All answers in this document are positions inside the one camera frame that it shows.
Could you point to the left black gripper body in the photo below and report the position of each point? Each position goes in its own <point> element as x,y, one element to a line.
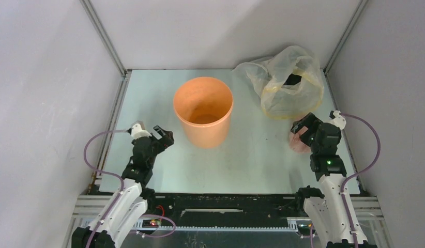
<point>156,149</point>

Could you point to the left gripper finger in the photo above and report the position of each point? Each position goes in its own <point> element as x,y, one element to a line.
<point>167,138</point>
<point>160,131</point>

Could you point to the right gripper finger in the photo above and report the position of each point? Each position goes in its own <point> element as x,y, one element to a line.
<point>310,120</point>
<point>299,127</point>

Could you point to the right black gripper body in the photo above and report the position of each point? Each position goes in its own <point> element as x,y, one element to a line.
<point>304,126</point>

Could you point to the pink plastic trash bag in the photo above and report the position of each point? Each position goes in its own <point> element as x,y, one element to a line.
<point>296,144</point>

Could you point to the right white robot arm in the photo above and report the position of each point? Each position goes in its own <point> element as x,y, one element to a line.
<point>329,207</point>

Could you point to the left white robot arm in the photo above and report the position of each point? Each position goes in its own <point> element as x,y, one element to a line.
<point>133,199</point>

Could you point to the orange plastic trash bin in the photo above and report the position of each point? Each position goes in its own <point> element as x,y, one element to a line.
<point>204,106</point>

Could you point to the clear yellowish plastic bag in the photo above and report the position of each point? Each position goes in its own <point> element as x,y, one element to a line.
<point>289,85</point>

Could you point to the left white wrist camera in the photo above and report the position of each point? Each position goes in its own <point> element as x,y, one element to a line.
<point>138,130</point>

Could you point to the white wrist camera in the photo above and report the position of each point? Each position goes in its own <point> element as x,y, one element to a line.
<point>138,130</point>
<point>337,119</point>

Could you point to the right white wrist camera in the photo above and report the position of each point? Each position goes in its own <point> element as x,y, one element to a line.
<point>337,119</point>

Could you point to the black front mounting rail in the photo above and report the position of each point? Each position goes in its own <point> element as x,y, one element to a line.
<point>243,211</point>

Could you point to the aluminium frame post left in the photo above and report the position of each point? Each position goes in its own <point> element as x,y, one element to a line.
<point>103,35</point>

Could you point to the aluminium frame post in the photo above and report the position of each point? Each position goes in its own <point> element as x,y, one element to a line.
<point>103,35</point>
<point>345,35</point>

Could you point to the aluminium frame post right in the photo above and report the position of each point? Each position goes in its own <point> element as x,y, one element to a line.
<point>345,35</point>

